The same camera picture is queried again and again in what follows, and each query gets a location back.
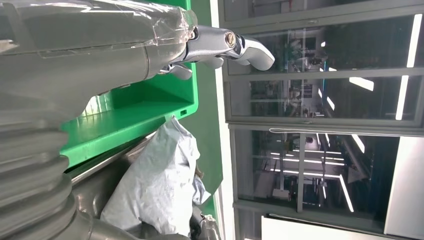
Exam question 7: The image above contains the grey parcel bag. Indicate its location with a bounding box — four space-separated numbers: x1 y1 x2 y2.
100 115 212 238

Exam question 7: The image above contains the green plastic crate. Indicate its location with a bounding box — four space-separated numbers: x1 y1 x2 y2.
59 0 200 170

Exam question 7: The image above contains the grey framed glass partition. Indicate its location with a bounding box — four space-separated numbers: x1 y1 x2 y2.
218 0 424 240

